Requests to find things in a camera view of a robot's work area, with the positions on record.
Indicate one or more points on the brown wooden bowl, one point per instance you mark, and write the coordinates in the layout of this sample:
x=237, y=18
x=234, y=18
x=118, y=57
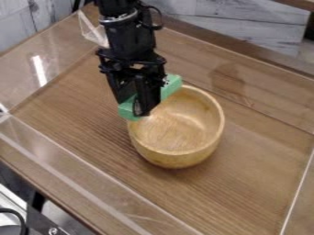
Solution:
x=180, y=135

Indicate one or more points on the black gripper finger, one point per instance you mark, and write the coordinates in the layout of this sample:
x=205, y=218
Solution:
x=121, y=81
x=146, y=94

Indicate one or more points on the clear acrylic tray wall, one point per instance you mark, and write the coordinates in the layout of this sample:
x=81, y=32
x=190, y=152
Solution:
x=101, y=201

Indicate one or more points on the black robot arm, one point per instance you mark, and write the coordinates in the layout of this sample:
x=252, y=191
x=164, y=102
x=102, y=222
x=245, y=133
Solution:
x=125, y=7

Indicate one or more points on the green rectangular block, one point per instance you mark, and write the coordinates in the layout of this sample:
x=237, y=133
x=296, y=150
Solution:
x=126, y=109

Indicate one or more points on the black table leg bracket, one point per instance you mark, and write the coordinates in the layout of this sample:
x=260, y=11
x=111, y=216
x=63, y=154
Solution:
x=35, y=220

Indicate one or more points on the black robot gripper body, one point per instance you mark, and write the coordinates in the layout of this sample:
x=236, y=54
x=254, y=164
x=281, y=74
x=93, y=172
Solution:
x=129, y=58

